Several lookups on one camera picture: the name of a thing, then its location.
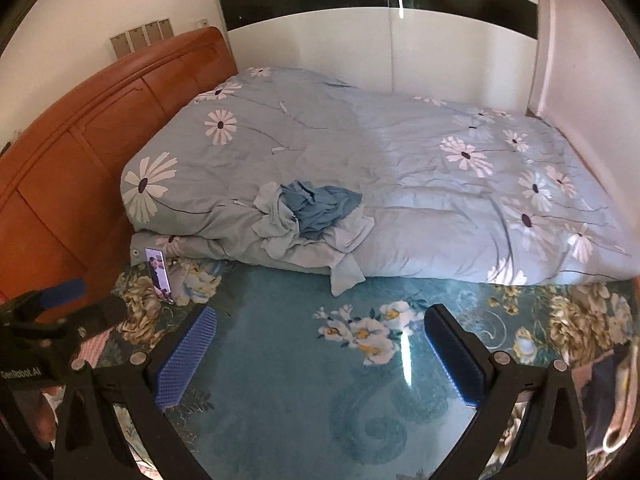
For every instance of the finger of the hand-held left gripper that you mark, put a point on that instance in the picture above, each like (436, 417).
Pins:
(102, 312)
(62, 292)

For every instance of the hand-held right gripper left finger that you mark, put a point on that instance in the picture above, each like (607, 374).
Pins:
(185, 355)

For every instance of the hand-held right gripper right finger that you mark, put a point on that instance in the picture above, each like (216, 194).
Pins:
(457, 360)

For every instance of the pink checked cloth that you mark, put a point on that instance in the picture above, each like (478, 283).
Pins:
(97, 350)

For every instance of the small photo card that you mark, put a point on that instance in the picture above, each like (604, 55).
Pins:
(159, 272)

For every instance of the teal floral bedsheet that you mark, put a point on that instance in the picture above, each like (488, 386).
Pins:
(300, 385)

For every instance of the orange wooden headboard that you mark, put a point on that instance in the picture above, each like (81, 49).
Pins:
(75, 160)

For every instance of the pale blue garment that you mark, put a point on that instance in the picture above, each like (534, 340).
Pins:
(280, 240)

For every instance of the dark navy cloth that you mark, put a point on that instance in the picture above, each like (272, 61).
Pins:
(602, 395)

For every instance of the light blue daisy duvet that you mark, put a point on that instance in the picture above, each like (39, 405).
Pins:
(400, 170)

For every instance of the white wardrobe with black stripe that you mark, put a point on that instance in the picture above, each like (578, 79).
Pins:
(325, 60)

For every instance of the grey wall panel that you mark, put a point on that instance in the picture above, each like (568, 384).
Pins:
(119, 45)
(165, 28)
(152, 33)
(136, 39)

